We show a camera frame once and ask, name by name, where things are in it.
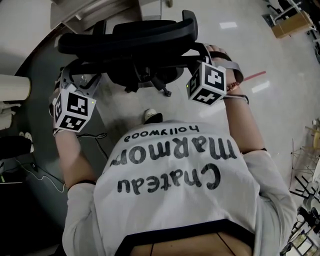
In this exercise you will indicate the white ribbed pedestal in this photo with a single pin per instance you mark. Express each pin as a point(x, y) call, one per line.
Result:
point(15, 87)

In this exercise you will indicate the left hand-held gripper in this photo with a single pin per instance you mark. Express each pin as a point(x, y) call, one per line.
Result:
point(75, 107)

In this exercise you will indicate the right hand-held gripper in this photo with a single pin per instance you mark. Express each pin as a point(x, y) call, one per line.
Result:
point(212, 77)

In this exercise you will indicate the person's right forearm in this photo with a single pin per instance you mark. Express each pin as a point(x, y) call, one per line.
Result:
point(242, 125)

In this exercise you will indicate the light wooden stick frame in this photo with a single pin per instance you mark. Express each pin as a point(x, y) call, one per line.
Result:
point(316, 136)

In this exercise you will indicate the person's left forearm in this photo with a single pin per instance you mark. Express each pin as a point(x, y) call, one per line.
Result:
point(70, 155)

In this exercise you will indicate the black office chair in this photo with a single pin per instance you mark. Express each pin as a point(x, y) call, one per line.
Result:
point(130, 42)

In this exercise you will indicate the person's right hand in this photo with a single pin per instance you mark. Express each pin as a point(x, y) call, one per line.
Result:
point(218, 53)

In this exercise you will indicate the brown cardboard box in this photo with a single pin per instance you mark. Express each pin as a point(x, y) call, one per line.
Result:
point(290, 25)

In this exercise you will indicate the person's white shoe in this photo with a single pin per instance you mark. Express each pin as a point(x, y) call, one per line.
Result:
point(150, 114)

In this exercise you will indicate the person's white printed t-shirt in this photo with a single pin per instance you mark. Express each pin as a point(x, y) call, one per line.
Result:
point(175, 200)

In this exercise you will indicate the red floor tape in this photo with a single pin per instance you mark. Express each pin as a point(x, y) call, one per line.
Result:
point(255, 75)

